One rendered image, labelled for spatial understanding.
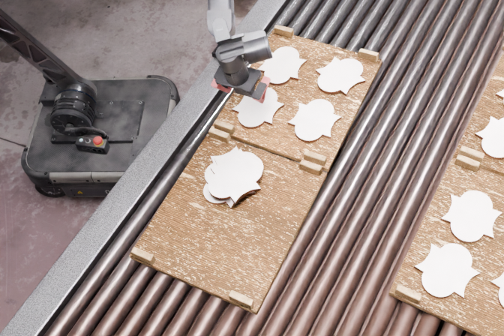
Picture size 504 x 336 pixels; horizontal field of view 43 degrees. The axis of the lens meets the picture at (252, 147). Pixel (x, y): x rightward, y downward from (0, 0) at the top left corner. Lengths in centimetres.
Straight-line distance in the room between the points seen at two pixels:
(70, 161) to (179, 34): 103
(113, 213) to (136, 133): 102
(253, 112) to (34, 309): 75
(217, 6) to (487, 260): 85
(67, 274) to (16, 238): 126
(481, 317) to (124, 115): 175
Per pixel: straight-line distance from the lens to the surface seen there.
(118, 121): 276
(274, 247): 157
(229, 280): 154
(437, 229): 161
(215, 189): 161
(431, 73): 192
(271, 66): 189
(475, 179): 170
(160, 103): 280
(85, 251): 169
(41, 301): 167
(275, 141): 173
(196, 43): 335
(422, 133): 178
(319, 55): 192
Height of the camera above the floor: 234
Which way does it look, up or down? 54 degrees down
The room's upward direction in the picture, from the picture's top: 9 degrees counter-clockwise
